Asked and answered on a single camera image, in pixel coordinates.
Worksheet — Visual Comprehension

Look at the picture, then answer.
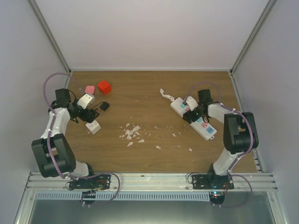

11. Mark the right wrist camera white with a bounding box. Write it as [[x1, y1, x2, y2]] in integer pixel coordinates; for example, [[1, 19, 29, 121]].
[[185, 96, 199, 111]]

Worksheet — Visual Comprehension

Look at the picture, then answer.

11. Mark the red cube socket adapter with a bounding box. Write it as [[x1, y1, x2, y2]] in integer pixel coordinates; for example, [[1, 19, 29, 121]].
[[97, 80, 112, 95]]

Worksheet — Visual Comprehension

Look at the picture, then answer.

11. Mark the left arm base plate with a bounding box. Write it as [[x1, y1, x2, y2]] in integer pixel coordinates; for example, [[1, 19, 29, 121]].
[[65, 174, 111, 191]]

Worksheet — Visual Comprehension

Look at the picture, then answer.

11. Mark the aluminium rail front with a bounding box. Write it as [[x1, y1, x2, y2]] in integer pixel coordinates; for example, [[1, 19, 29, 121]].
[[25, 172, 278, 192]]

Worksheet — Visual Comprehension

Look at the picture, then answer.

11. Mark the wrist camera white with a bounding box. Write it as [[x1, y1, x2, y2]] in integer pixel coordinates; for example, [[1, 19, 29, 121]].
[[185, 96, 199, 111], [77, 93, 94, 109]]

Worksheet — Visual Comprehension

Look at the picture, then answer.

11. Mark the white cartoon cube adapter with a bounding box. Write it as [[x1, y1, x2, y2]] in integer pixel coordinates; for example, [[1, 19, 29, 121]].
[[85, 120, 101, 134]]

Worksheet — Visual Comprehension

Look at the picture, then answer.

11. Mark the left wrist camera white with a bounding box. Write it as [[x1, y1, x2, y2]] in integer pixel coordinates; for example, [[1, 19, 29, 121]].
[[77, 93, 94, 109]]

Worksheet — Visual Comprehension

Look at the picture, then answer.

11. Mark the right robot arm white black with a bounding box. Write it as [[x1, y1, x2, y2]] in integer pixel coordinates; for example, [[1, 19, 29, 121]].
[[183, 89, 259, 189]]

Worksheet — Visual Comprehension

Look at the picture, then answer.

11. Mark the white power strip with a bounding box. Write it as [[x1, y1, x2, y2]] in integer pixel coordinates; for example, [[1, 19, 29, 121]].
[[171, 98, 217, 140]]

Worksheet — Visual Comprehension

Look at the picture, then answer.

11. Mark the slotted cable duct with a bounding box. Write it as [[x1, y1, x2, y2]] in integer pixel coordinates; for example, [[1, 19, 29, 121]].
[[36, 191, 210, 202]]

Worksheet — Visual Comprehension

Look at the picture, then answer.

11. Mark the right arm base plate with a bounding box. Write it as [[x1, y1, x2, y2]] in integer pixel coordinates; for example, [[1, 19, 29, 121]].
[[191, 174, 234, 190]]

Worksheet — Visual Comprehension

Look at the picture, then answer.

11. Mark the pink plug adapter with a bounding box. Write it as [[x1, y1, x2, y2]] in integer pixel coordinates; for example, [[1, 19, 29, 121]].
[[85, 85, 95, 95]]

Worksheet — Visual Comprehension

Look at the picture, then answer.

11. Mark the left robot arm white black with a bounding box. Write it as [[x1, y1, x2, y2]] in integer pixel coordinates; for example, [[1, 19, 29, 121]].
[[31, 89, 99, 189]]

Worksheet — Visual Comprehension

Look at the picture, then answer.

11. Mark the black plug adapter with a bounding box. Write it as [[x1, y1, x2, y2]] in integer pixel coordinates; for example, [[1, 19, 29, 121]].
[[93, 101, 110, 111]]

